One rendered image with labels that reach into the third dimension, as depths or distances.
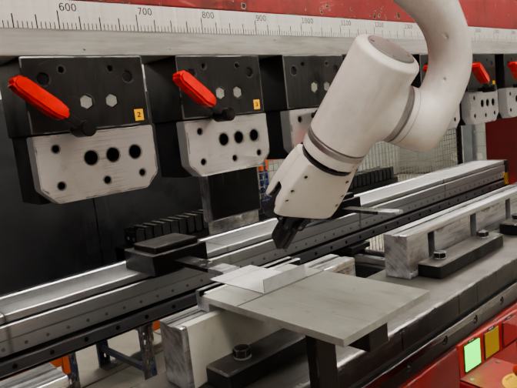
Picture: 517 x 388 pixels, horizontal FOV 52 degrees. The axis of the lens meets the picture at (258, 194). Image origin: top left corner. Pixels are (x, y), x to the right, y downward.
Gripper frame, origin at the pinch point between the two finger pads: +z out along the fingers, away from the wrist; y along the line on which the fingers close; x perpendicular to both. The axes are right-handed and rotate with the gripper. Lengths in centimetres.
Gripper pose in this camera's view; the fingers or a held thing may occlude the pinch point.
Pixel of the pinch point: (283, 233)
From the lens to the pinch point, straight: 80.0
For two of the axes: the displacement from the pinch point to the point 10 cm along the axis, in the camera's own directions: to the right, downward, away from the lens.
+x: 2.9, 6.8, -6.7
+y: -8.8, -0.8, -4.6
